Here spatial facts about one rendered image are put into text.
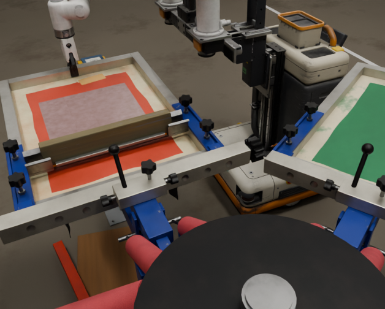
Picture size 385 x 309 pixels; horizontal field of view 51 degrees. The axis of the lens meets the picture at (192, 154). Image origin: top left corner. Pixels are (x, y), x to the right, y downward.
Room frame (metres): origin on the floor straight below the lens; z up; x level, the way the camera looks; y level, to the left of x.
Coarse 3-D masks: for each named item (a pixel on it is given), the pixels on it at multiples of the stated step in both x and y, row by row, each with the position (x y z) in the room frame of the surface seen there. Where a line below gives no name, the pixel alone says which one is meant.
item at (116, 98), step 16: (112, 80) 1.52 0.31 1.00; (128, 80) 1.52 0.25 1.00; (96, 96) 1.40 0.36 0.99; (112, 96) 1.40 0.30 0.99; (128, 96) 1.39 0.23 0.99; (96, 112) 1.29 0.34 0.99; (112, 112) 1.28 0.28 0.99; (128, 112) 1.28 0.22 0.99; (144, 112) 1.28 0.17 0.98; (144, 144) 1.09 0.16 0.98; (160, 144) 1.08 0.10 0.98; (176, 144) 1.08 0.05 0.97; (128, 160) 1.01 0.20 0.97; (144, 160) 1.01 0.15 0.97
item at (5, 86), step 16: (80, 64) 1.60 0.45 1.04; (96, 64) 1.60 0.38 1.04; (112, 64) 1.63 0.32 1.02; (128, 64) 1.65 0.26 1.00; (144, 64) 1.58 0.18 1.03; (16, 80) 1.48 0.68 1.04; (32, 80) 1.50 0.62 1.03; (48, 80) 1.52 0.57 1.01; (160, 80) 1.44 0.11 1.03; (160, 96) 1.36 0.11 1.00; (16, 128) 1.15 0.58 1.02; (176, 160) 0.96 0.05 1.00; (32, 192) 0.85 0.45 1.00
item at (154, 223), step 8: (152, 200) 0.74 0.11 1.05; (136, 208) 0.72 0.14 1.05; (144, 208) 0.72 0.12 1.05; (152, 208) 0.72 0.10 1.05; (160, 208) 0.71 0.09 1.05; (136, 216) 0.71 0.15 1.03; (144, 216) 0.69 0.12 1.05; (152, 216) 0.69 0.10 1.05; (160, 216) 0.69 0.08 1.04; (144, 224) 0.67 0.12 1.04; (152, 224) 0.66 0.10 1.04; (160, 224) 0.66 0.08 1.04; (168, 224) 0.66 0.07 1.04; (144, 232) 0.66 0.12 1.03; (152, 232) 0.64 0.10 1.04; (160, 232) 0.64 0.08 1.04; (168, 232) 0.64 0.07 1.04; (152, 240) 0.63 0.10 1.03
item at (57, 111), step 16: (32, 96) 1.42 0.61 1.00; (48, 96) 1.41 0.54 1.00; (64, 96) 1.41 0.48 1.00; (80, 96) 1.40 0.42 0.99; (32, 112) 1.30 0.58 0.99; (48, 112) 1.30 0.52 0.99; (64, 112) 1.30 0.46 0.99; (80, 112) 1.29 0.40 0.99; (48, 128) 1.20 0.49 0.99; (64, 128) 1.19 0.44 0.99; (80, 128) 1.19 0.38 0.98; (96, 160) 1.02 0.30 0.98; (112, 160) 1.01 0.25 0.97; (48, 176) 0.95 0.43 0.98; (64, 176) 0.95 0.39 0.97; (80, 176) 0.94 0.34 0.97; (96, 176) 0.94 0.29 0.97
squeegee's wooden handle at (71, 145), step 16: (160, 112) 1.11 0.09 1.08; (96, 128) 1.03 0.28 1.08; (112, 128) 1.04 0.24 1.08; (128, 128) 1.05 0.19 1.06; (144, 128) 1.07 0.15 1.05; (160, 128) 1.09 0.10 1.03; (48, 144) 0.97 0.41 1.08; (64, 144) 0.98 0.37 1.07; (80, 144) 1.00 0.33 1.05; (96, 144) 1.01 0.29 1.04
